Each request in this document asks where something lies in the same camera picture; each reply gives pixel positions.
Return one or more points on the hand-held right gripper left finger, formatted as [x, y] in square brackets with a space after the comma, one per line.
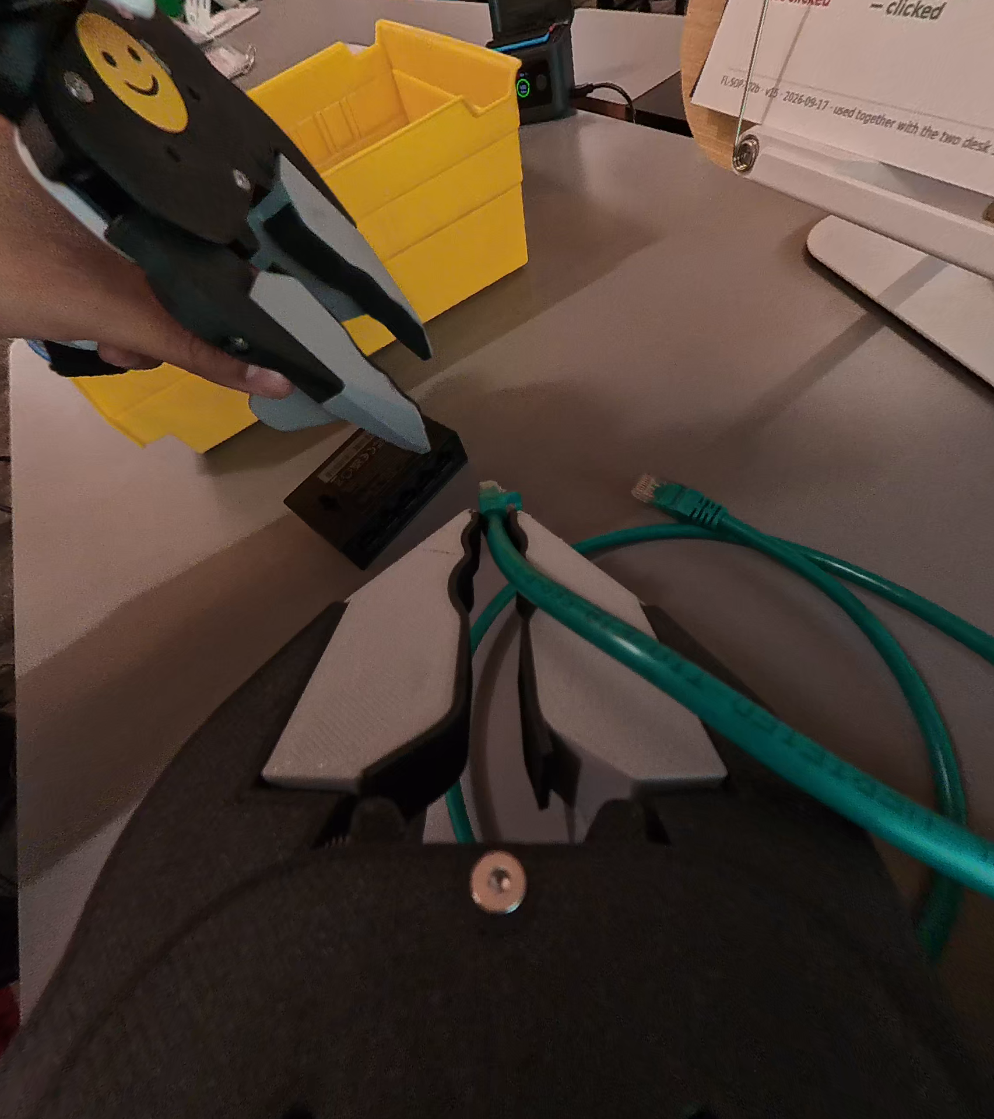
[365, 691]

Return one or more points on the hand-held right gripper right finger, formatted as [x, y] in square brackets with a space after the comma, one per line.
[602, 743]

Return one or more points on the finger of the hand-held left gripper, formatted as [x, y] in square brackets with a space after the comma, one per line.
[348, 367]
[326, 227]

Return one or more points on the yellow plastic bin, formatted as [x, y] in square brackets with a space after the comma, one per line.
[435, 201]

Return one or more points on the black network switch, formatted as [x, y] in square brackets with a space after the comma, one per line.
[374, 498]

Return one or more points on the person's left hand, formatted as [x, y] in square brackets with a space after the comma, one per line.
[24, 262]

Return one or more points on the small black device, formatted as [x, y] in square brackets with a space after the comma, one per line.
[540, 70]

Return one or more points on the white display stand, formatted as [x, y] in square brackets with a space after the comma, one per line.
[943, 280]

